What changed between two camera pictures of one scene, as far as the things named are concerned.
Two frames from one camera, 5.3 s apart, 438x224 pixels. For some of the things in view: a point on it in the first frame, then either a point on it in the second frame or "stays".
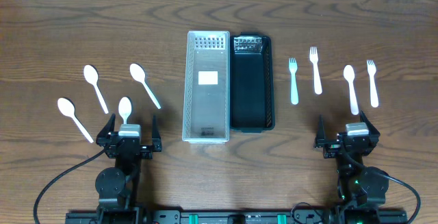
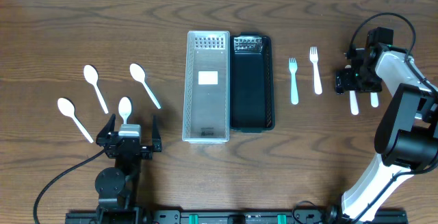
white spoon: x=67 y=108 stays
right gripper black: x=332 y=148 to x=345 y=83
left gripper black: x=128 y=145 stays
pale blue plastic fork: x=294 y=94 stays
